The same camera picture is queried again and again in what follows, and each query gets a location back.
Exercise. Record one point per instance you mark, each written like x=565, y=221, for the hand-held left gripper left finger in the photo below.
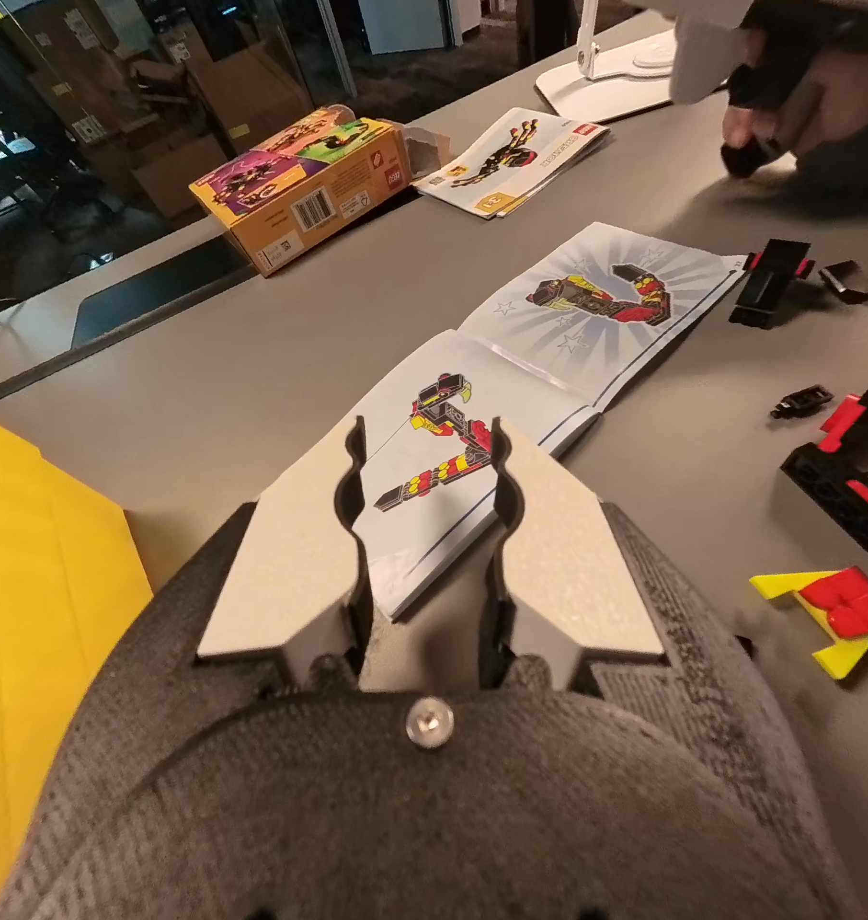
x=290, y=575

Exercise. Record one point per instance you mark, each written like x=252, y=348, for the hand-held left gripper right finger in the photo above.
x=578, y=575

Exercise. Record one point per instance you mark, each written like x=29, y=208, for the yellow plastic bin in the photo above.
x=39, y=575

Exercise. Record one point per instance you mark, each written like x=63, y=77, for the closed lego instruction booklet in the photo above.
x=513, y=158

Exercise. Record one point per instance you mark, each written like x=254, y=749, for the black lego assembly red pins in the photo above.
x=768, y=280

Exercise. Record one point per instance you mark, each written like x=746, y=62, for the open lego instruction booklet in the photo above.
x=585, y=338

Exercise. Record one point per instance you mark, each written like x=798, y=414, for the black lego slope piece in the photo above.
x=847, y=282

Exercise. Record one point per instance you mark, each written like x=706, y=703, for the yellow and red lego assembly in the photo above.
x=847, y=604

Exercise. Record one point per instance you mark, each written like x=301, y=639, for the black and red lego assembly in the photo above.
x=836, y=489

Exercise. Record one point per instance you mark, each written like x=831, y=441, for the small black lego piece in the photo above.
x=804, y=402

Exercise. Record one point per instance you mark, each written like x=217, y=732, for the colourful cardboard lego box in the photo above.
x=312, y=194

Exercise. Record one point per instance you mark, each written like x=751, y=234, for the person's right hand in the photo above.
x=843, y=100

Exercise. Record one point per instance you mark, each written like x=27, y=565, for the white lamp base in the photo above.
x=606, y=86

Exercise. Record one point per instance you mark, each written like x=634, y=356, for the white cabinet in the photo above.
x=409, y=25

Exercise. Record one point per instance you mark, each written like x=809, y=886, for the large brown cardboard box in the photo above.
x=218, y=93

